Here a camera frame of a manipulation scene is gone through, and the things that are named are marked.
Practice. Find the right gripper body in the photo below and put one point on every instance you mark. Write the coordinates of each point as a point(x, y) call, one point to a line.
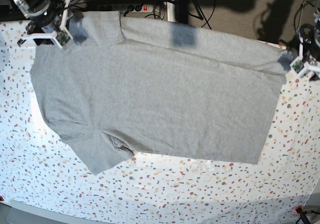
point(47, 18)

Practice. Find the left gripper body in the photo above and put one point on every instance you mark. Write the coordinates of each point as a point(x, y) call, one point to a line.
point(309, 51)

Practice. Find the grey T-shirt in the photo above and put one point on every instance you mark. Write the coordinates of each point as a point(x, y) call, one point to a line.
point(126, 85)

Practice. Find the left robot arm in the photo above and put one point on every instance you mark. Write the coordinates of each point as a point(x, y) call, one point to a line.
point(298, 15)

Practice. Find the white power strip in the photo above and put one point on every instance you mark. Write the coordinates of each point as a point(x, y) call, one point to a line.
point(122, 8)

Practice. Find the white table leg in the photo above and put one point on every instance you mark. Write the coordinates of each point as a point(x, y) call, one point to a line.
point(171, 12)

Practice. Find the terrazzo pattern tablecloth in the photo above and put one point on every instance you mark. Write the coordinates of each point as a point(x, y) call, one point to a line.
point(39, 170)

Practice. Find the red table clamp right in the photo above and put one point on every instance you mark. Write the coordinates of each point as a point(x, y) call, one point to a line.
point(299, 210)

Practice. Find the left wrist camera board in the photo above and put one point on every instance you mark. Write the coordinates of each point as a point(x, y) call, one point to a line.
point(297, 66)

